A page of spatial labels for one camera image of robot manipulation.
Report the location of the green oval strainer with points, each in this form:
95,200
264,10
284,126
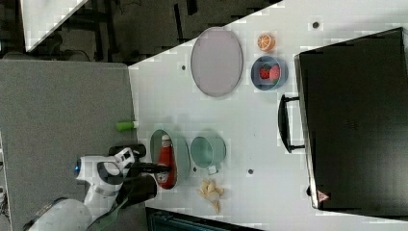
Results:
180,153

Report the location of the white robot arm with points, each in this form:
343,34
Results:
105,176

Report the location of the red plush ketchup bottle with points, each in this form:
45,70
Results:
167,179

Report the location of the lilac round plate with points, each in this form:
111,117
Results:
216,62

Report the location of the peeled banana toy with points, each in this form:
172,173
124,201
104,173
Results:
209,191

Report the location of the black toaster oven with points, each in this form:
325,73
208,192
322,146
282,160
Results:
353,99

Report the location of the orange slice toy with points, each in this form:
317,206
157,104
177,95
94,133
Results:
266,42

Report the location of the green marker pen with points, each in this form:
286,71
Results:
126,126

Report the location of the red strawberry toy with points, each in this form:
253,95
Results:
264,71

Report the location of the grey floor mat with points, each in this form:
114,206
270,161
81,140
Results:
53,113

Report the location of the blue bowl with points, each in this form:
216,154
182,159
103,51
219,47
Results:
266,84

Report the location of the green mug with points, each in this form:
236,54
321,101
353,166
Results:
208,152

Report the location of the pink strawberry toy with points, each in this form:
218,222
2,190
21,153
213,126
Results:
274,74

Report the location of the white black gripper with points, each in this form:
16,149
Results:
134,190

